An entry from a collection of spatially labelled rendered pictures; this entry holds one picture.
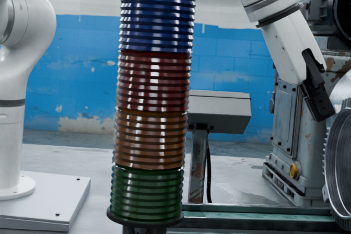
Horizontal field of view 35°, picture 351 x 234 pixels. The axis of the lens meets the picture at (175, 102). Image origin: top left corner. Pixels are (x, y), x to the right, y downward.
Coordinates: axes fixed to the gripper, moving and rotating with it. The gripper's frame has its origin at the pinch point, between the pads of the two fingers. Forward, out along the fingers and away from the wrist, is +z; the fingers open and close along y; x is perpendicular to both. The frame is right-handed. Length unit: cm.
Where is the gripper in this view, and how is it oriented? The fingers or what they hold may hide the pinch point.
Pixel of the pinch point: (319, 106)
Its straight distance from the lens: 86.2
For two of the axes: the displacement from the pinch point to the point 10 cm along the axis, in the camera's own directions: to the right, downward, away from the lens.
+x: 8.9, -4.5, 0.4
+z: 4.4, 8.8, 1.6
